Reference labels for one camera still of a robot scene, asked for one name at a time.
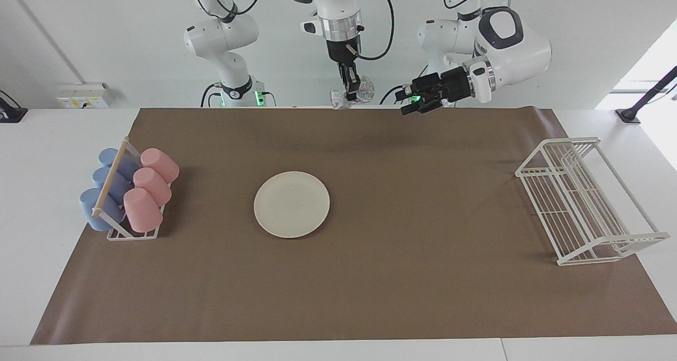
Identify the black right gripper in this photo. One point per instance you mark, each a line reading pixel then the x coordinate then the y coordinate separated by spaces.
pixel 344 52

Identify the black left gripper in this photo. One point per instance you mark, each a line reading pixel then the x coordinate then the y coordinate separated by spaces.
pixel 455 83

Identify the clear plastic bag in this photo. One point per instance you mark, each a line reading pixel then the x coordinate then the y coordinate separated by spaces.
pixel 366 92

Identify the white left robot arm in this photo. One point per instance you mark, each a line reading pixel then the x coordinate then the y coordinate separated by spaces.
pixel 513 44

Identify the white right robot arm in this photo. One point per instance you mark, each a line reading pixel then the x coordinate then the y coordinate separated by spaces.
pixel 333 1

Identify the cream round plate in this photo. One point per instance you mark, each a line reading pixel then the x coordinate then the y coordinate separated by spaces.
pixel 292 205

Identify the brown table mat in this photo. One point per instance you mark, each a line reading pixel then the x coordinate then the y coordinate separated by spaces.
pixel 396 287

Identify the pink plastic cup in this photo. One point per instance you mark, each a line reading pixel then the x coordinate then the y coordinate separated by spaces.
pixel 142 211
pixel 153 186
pixel 159 164

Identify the black clamp stand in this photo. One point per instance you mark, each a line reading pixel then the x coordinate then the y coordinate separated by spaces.
pixel 642 99

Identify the blue plastic cup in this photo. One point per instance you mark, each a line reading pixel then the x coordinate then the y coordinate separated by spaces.
pixel 101 177
pixel 108 156
pixel 91 207

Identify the cup holder rack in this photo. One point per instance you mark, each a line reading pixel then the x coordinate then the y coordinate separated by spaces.
pixel 113 173

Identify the black desk device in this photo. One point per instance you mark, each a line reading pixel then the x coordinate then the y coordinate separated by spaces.
pixel 10 112

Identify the white wall socket box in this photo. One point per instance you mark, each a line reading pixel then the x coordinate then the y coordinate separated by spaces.
pixel 84 95

